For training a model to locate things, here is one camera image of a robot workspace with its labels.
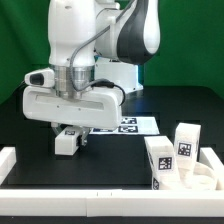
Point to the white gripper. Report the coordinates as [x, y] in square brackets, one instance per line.
[96, 108]

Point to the white round stool seat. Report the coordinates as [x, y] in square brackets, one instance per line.
[203, 178]

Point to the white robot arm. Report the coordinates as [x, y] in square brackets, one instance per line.
[78, 31]

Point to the white marker sheet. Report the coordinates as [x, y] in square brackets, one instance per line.
[132, 126]

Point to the green backdrop curtain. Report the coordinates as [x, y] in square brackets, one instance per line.
[191, 49]

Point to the white left barrier wall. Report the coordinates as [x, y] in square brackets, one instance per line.
[7, 161]

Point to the white front barrier wall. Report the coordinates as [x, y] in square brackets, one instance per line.
[122, 203]

